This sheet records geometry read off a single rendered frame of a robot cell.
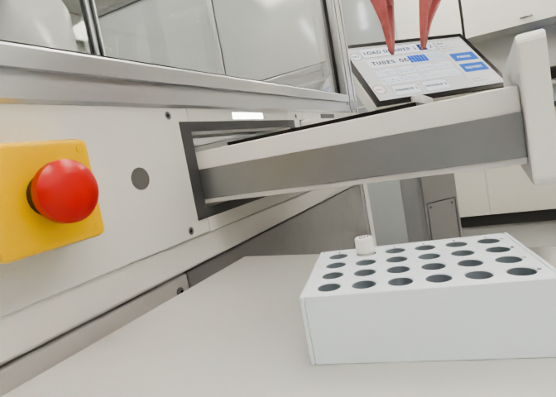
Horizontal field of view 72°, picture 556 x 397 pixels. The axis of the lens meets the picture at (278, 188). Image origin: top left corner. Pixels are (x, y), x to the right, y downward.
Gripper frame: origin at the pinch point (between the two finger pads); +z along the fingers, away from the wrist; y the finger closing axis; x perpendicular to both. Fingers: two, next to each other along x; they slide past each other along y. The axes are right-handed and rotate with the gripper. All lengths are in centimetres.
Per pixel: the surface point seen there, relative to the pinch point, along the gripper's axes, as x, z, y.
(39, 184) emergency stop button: -31.5, 13.6, -15.9
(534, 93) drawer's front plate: -12.1, 8.8, 10.3
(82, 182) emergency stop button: -29.2, 13.6, -15.3
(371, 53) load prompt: 87, -25, -25
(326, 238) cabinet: 28.2, 27.3, -21.0
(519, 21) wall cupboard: 325, -99, 37
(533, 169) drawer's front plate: -11.4, 14.2, 10.2
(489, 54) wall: 361, -86, 17
